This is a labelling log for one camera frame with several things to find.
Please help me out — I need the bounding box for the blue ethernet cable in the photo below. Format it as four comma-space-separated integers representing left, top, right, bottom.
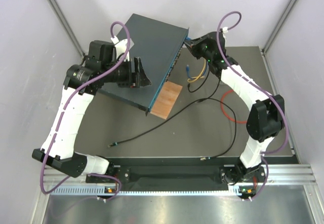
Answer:
185, 38, 210, 79

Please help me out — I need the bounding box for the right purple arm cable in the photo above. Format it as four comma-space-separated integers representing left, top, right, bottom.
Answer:
217, 11, 290, 201

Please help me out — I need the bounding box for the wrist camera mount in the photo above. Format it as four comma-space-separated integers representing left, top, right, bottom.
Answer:
221, 26, 229, 35
111, 36, 128, 57

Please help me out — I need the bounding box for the aluminium rail frame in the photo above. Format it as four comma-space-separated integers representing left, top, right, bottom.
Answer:
44, 164, 316, 199

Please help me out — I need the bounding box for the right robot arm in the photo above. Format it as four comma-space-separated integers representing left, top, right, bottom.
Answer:
184, 32, 285, 181

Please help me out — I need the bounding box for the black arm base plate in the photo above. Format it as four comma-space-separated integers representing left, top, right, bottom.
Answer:
85, 165, 266, 192

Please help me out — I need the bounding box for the dark grey network switch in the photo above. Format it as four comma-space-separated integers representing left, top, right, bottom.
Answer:
99, 14, 189, 113

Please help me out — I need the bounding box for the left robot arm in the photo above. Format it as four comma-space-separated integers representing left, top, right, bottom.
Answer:
32, 36, 151, 182

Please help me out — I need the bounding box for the red ethernet cable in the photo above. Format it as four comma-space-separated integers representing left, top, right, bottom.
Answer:
220, 89, 248, 125

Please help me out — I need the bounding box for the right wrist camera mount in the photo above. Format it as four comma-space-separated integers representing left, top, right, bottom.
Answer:
221, 26, 229, 35

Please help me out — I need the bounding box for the yellow ethernet cable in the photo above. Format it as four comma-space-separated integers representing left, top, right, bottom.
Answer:
186, 58, 208, 83

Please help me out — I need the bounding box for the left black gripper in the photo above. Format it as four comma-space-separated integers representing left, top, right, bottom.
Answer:
102, 56, 151, 88

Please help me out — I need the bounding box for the long black ethernet cable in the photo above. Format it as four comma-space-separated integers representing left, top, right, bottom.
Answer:
107, 97, 218, 148

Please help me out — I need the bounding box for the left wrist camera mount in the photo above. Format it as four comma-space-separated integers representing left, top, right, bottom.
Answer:
111, 36, 128, 57

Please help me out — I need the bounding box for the wooden support block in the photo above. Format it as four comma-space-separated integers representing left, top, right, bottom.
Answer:
150, 82, 183, 120

